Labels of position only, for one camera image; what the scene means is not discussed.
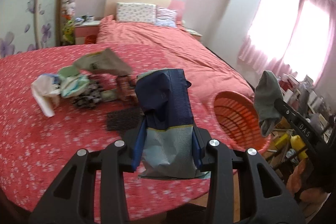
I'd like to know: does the striped pink pillow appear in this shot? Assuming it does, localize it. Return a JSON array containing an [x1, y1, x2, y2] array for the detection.
[[155, 6, 178, 28]]

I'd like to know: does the pink bedside table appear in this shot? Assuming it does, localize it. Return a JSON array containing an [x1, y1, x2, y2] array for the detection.
[[75, 20, 100, 45]]

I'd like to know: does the floral wardrobe door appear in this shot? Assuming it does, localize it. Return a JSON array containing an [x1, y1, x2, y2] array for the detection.
[[1, 0, 60, 58]]

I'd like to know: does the grey sock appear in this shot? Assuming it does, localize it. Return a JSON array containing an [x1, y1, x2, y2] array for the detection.
[[253, 71, 283, 138]]

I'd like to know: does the salmon pink duvet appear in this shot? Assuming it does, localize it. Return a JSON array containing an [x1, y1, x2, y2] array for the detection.
[[97, 15, 254, 102]]

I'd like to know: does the black daisy floral scrunchie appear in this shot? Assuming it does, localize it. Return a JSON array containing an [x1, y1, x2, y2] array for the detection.
[[72, 80, 103, 109]]

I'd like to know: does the red floral bedspread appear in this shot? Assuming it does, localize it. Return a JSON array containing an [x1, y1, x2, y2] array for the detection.
[[0, 43, 237, 223]]

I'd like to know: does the black honeycomb mesh mat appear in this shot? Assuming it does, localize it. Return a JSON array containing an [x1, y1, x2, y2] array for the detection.
[[106, 107, 142, 131]]

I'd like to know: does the white paper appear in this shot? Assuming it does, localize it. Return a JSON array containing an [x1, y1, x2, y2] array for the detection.
[[31, 75, 60, 117]]

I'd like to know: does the brown plaid scrunchie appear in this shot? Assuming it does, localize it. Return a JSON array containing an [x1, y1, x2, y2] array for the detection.
[[116, 75, 138, 103]]

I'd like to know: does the pink curtain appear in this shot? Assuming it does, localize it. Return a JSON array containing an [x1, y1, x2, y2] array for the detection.
[[238, 0, 335, 84]]

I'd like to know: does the blue tissue pack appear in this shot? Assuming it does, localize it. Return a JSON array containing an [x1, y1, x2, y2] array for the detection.
[[43, 73, 61, 86]]

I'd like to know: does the floral white pillow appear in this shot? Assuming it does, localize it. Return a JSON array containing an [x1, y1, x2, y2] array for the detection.
[[116, 2, 157, 24]]

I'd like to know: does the right hand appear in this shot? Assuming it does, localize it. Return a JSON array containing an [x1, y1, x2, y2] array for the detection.
[[286, 158, 328, 204]]

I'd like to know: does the tall plush toy tube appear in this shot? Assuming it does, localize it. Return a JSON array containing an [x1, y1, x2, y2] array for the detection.
[[62, 0, 76, 20]]

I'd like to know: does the grey paper bag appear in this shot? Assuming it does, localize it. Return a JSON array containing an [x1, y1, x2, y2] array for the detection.
[[73, 48, 133, 76]]

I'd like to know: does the cluttered white shelf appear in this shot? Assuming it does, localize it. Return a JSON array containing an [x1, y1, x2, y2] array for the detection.
[[274, 85, 335, 180]]

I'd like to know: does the blue and white packet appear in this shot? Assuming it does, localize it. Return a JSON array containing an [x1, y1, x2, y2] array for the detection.
[[135, 69, 210, 179]]

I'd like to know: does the light green cloth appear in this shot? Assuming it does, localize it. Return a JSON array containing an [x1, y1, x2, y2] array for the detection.
[[58, 65, 89, 98]]

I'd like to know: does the orange plastic basket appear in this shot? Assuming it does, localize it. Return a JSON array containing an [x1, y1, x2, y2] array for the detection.
[[213, 91, 270, 154]]

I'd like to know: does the green plush toy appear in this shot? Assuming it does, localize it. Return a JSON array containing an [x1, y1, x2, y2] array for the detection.
[[62, 20, 75, 46]]

